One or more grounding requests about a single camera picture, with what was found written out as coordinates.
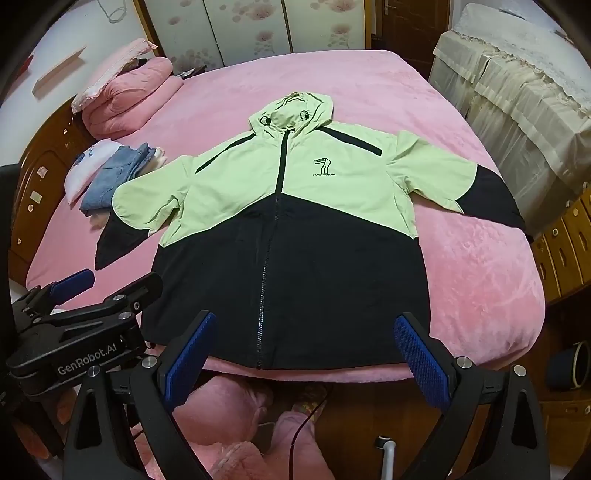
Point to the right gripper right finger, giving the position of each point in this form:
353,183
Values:
447,386

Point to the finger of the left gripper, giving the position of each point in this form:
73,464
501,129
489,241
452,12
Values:
129,292
57,293

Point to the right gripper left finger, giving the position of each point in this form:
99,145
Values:
160,384

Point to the green and black hooded jacket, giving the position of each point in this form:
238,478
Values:
298,234

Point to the pink fleece clothing of person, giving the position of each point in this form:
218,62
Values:
220,419

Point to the white metal tube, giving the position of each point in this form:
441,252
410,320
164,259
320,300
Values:
388,446

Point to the brown wooden headboard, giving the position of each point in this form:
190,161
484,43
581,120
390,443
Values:
43,168

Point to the pink plush bed blanket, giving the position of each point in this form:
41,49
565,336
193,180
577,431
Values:
486,298

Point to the dark round basket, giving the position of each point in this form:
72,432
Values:
569,369

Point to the folded blue jeans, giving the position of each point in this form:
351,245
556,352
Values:
124,165

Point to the folded cream garment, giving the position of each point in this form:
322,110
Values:
157,160

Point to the yellow wooden drawer cabinet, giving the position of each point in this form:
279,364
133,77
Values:
562,252

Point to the folded pink quilt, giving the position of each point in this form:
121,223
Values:
129,101

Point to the pink pillow with white trim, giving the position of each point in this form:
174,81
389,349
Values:
110,68

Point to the floral sliding wardrobe doors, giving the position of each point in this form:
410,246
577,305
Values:
211,34

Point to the dark wooden door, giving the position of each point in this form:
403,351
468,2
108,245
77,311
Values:
411,29

